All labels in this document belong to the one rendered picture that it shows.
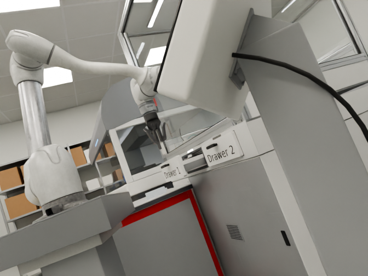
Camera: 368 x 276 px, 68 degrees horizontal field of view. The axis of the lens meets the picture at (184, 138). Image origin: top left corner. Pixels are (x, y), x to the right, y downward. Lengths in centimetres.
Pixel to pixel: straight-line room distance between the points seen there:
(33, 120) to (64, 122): 445
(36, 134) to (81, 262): 61
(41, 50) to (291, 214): 125
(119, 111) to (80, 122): 352
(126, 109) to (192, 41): 203
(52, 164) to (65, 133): 469
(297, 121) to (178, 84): 24
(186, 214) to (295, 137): 119
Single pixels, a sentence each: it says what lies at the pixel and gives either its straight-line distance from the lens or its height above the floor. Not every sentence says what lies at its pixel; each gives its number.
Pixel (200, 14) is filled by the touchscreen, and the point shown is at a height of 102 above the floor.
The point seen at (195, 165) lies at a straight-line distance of 140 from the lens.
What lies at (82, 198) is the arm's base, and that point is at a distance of 111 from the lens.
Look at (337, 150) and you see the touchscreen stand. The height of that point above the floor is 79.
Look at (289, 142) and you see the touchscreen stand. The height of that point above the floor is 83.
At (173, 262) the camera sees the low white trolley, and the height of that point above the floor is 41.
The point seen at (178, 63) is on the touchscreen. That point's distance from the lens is 36.
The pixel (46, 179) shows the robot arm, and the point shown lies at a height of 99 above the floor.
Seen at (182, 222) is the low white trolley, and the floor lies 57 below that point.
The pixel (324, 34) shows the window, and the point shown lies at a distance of 166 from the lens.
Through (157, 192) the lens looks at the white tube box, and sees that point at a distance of 169.
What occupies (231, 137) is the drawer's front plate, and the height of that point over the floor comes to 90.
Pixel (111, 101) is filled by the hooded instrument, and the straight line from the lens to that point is 238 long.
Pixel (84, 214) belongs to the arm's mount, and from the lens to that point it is 93.
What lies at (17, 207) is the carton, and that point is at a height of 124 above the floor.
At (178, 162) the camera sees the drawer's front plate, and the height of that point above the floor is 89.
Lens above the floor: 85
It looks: 6 degrees up
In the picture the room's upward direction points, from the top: 21 degrees counter-clockwise
